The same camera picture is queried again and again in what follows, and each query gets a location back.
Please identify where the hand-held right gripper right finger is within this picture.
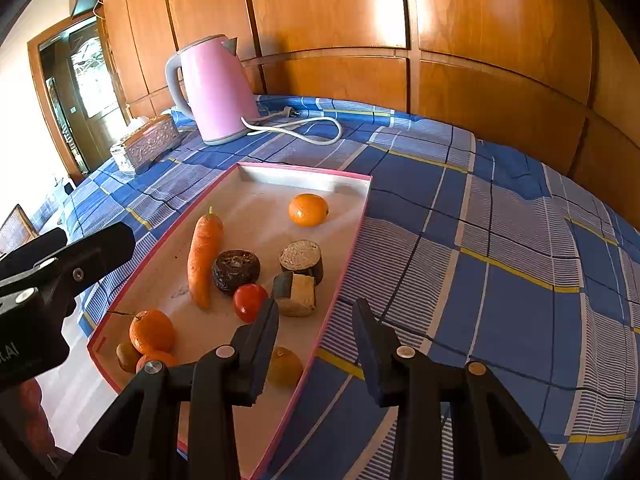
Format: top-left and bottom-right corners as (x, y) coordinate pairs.
(351, 299), (571, 480)

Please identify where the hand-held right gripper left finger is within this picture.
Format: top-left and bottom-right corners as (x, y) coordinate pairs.
(60, 299), (280, 480)

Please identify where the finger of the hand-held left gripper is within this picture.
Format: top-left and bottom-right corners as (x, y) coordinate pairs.
(0, 228), (68, 273)
(0, 222), (137, 318)

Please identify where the orange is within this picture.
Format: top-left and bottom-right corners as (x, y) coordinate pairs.
(136, 351), (178, 375)
(129, 309), (176, 355)
(288, 193), (329, 227)

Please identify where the wicker chair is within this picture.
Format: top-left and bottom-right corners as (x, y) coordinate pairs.
(0, 204), (38, 257)

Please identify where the white kettle power cable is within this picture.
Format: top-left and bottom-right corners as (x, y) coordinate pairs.
(241, 106), (344, 145)

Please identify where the yellow-brown round fruit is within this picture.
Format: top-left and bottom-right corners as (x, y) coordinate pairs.
(266, 346), (304, 388)

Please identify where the dark brown round fruit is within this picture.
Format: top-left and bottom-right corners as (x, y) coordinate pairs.
(211, 250), (261, 296)

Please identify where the white tray with pink rim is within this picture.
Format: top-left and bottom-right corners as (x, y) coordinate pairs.
(87, 161), (373, 480)

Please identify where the cut dark-skinned yam chunk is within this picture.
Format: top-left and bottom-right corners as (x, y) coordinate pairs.
(271, 272), (318, 318)

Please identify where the person's left hand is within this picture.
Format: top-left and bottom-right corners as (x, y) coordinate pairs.
(15, 379), (57, 456)

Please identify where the pink electric kettle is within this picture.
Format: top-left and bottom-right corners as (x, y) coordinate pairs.
(165, 35), (258, 147)

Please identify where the clear drinking glass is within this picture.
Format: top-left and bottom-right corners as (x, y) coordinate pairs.
(110, 142), (138, 176)

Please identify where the red tomato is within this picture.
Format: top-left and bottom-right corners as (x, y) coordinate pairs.
(233, 283), (269, 324)

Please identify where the carved wooden tissue box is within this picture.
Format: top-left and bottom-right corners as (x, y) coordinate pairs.
(122, 114), (182, 170)

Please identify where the wooden framed glass door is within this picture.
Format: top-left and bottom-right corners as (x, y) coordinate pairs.
(27, 15), (132, 186)

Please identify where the blue plaid bed sheet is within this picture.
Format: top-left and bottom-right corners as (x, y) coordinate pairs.
(27, 94), (640, 480)

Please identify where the small brown kiwi-like fruit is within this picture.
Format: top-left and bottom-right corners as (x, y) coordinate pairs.
(116, 341), (143, 375)

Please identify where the carrot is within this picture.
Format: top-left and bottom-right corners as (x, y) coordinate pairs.
(187, 206), (224, 311)

